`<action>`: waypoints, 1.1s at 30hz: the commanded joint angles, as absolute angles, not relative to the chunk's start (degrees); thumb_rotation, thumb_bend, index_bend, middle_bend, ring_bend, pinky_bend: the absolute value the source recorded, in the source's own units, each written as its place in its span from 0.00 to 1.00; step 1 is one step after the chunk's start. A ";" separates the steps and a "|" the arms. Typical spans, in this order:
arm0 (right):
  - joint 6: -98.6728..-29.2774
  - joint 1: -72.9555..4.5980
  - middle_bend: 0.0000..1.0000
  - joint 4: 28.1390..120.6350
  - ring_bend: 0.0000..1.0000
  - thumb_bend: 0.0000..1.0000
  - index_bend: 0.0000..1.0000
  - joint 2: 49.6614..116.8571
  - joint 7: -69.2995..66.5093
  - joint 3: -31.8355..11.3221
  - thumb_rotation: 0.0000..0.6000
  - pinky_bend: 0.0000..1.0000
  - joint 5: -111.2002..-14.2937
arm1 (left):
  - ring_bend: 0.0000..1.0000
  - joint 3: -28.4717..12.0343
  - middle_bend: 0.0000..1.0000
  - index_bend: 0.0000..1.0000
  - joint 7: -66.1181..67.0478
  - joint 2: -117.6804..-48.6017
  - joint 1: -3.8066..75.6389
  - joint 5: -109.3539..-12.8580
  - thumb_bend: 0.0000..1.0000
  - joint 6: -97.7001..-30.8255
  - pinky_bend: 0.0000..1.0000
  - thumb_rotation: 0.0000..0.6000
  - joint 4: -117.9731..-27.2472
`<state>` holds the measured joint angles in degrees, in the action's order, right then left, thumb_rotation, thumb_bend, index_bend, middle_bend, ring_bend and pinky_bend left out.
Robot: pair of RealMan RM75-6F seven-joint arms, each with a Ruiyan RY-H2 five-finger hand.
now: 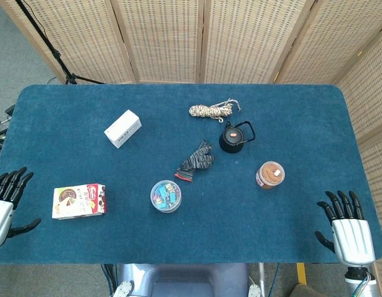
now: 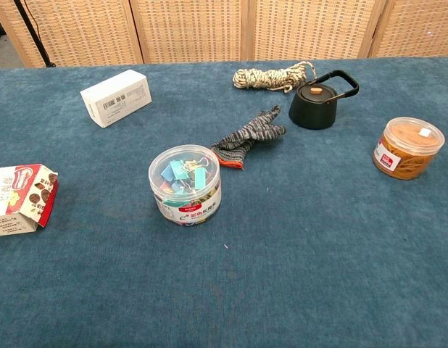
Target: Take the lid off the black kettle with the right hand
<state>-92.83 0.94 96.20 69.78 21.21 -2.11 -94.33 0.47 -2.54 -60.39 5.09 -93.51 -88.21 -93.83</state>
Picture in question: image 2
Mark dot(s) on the clear jar of binder clips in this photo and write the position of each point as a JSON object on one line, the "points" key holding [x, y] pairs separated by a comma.
{"points": [[184, 188]]}

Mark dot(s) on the grey striped knit glove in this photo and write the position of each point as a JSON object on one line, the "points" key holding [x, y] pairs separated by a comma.
{"points": [[251, 134]]}

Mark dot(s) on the blue table mat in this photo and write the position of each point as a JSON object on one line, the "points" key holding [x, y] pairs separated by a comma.
{"points": [[282, 253]]}

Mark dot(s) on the white cardboard box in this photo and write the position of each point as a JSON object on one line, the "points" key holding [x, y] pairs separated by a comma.
{"points": [[117, 98]]}

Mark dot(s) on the woven wooden folding screen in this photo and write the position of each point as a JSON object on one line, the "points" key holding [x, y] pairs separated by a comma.
{"points": [[195, 29]]}

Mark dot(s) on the clear jar of rubber bands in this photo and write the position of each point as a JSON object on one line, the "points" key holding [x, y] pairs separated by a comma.
{"points": [[407, 148]]}

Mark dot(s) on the open snack carton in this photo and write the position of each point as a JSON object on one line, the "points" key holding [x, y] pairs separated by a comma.
{"points": [[17, 195]]}

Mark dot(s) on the black tripod stand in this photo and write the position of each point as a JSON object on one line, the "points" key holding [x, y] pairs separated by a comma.
{"points": [[33, 32]]}

